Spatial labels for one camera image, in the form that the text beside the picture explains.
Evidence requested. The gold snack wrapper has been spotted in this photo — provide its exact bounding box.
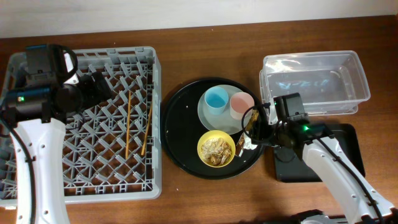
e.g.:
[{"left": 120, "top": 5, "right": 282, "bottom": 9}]
[{"left": 235, "top": 111, "right": 259, "bottom": 157}]

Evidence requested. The white tissue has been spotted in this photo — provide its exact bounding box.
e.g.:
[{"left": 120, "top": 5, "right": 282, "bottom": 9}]
[{"left": 243, "top": 136, "right": 257, "bottom": 150}]

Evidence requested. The pink plastic cup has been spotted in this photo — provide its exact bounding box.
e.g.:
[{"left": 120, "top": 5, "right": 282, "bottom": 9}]
[{"left": 230, "top": 92, "right": 254, "bottom": 119}]

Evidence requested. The yellow bowl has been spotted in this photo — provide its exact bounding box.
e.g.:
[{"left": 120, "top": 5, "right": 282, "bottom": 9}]
[{"left": 197, "top": 130, "right": 236, "bottom": 168}]

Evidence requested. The food scraps pile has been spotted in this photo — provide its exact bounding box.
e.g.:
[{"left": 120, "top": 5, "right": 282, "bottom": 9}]
[{"left": 200, "top": 138, "right": 233, "bottom": 167}]

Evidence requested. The wooden chopstick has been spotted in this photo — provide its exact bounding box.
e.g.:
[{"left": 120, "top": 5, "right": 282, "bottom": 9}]
[
  {"left": 141, "top": 104, "right": 153, "bottom": 156},
  {"left": 125, "top": 90, "right": 131, "bottom": 160}
]

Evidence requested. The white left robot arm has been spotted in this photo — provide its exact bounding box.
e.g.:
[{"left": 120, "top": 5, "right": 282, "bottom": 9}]
[{"left": 1, "top": 44, "right": 111, "bottom": 223}]

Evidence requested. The grey plastic dishwasher rack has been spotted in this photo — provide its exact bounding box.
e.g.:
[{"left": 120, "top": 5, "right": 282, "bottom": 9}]
[{"left": 1, "top": 47, "right": 161, "bottom": 207}]

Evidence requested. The clear plastic waste bin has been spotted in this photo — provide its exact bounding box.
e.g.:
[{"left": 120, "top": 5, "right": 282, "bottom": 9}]
[{"left": 259, "top": 50, "right": 371, "bottom": 116}]

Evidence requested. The black rectangular tray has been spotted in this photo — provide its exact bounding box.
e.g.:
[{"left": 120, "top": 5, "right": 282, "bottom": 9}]
[{"left": 274, "top": 124, "right": 366, "bottom": 183}]

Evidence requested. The grey-white round plate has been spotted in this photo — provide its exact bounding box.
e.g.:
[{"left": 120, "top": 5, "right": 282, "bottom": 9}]
[{"left": 197, "top": 85, "right": 243, "bottom": 134}]

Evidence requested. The blue plastic cup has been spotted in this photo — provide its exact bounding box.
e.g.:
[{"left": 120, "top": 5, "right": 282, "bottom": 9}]
[{"left": 205, "top": 86, "right": 229, "bottom": 115}]

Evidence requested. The round black tray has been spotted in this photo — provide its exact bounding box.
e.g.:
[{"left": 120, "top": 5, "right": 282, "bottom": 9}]
[{"left": 160, "top": 78, "right": 264, "bottom": 180}]

